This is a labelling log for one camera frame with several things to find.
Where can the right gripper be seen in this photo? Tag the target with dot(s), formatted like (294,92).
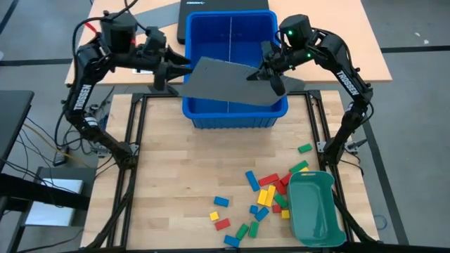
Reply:
(276,61)

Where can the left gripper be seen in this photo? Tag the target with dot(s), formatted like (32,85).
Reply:
(153,52)

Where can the short grey slotted divider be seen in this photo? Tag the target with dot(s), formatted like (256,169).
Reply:
(225,82)

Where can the large blue plastic bin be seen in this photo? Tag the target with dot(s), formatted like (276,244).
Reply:
(211,38)

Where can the long grey slotted divider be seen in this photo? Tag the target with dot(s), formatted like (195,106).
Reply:
(230,35)

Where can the small green plastic basket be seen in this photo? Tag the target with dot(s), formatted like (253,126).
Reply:
(313,211)

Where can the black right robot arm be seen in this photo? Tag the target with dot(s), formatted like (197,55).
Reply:
(348,82)

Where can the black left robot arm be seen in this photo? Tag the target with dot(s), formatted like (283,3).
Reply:
(82,96)

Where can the grey flat panel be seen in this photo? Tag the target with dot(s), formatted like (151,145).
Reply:
(161,15)

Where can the long green wooden block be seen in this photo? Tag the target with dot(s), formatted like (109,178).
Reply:
(299,167)

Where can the long red wooden block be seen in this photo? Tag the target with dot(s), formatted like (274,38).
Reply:
(269,179)

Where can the long blue wooden block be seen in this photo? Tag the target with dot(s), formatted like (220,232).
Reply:
(252,181)

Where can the silver metal clamp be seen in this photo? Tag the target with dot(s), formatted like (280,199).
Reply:
(355,144)
(102,151)

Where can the long yellow wooden block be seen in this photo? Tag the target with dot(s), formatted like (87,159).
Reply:
(270,195)

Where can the light wood desk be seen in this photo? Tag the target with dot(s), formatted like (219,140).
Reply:
(369,21)

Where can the small red wooden cube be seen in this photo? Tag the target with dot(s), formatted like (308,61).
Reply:
(277,208)

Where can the small yellow wooden cube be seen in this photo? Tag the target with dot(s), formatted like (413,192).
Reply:
(214,215)
(285,214)

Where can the black power adapter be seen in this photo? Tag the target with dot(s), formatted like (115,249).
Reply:
(60,157)

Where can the grey metal plate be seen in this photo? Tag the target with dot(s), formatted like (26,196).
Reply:
(70,174)

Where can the black side desk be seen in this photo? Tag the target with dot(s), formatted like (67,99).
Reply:
(14,119)

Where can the black desk crossbar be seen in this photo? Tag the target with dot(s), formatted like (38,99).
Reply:
(42,195)

